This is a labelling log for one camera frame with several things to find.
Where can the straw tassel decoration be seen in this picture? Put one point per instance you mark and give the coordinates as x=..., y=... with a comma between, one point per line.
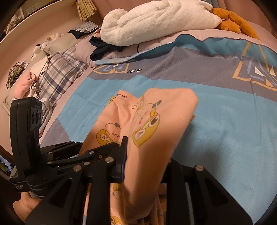
x=86, y=9

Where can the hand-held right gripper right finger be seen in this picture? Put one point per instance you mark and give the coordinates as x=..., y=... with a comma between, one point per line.
x=194, y=179

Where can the patterned cloth pile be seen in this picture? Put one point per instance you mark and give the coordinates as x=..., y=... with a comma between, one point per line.
x=16, y=72

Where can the white plush toy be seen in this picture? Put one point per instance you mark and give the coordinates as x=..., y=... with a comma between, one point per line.
x=53, y=36

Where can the grey pillow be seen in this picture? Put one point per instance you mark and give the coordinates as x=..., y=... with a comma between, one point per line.
x=59, y=43

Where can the white crumpled cloth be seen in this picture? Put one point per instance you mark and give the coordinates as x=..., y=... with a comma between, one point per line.
x=40, y=71

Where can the striped pillow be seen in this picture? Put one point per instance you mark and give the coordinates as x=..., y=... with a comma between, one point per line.
x=85, y=27

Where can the plaid bed sheet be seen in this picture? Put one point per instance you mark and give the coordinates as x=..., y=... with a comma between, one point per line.
x=58, y=71

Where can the dark navy garment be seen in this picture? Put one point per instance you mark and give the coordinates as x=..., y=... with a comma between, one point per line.
x=103, y=48

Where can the grey cloth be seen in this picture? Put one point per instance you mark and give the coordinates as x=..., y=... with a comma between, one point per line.
x=46, y=114

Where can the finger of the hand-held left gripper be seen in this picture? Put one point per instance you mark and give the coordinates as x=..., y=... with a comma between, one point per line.
x=86, y=159
x=62, y=149

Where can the blue and grey blanket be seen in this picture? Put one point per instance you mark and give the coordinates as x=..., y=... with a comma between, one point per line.
x=216, y=121

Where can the white fluffy blanket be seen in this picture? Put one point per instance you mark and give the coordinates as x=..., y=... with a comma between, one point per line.
x=151, y=21

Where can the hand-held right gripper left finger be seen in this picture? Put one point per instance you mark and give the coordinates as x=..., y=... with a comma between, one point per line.
x=123, y=160

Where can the orange knitted cloth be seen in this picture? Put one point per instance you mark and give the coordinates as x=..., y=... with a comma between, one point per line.
x=235, y=22

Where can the pink folded cloth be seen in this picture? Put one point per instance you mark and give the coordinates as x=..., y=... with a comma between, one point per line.
x=22, y=84

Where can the pink cartoon print garment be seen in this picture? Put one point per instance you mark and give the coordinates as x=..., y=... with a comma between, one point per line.
x=151, y=134

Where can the person's left hand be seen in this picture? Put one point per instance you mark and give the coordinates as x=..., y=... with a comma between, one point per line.
x=26, y=204

